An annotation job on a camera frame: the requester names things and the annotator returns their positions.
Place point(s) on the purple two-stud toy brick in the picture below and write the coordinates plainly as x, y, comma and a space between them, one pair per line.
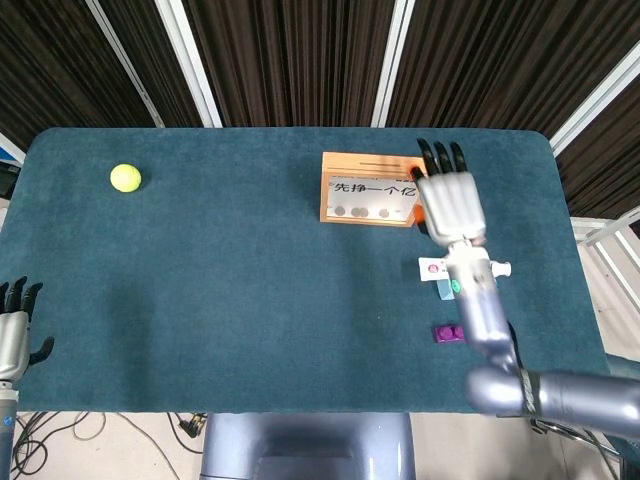
447, 334

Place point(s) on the wooden box with sign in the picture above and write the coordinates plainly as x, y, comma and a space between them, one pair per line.
345, 165

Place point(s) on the blue-grey robot torso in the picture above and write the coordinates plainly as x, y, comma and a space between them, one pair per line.
310, 445

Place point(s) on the silver metal bracket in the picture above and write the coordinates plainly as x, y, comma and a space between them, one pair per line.
560, 430

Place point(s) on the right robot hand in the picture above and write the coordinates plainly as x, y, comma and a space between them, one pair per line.
450, 205

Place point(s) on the white printed tube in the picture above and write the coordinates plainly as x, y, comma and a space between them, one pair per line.
430, 269

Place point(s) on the wide white frame post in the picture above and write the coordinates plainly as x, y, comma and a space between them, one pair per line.
595, 95
392, 65
190, 65

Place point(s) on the dark brown pleated curtain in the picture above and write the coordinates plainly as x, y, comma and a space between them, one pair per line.
300, 60

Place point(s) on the blue and white panel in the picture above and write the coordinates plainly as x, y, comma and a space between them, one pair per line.
10, 150

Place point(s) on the light blue foam block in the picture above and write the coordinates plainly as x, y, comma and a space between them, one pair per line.
445, 291

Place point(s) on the black power plug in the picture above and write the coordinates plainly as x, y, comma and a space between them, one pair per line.
194, 426

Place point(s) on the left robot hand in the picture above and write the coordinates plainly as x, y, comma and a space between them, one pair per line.
12, 332

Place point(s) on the teal velvet table cloth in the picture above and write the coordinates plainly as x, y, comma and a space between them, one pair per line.
240, 300

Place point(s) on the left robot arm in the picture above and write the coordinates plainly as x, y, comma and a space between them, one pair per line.
6, 432

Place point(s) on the thin grey frame post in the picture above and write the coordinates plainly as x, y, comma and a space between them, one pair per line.
125, 65

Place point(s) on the yellow-green tennis ball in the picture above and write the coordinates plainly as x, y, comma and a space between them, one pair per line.
125, 178

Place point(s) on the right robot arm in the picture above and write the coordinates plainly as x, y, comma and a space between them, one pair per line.
485, 325

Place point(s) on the white aluminium frame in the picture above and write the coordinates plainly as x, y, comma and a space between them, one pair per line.
607, 232

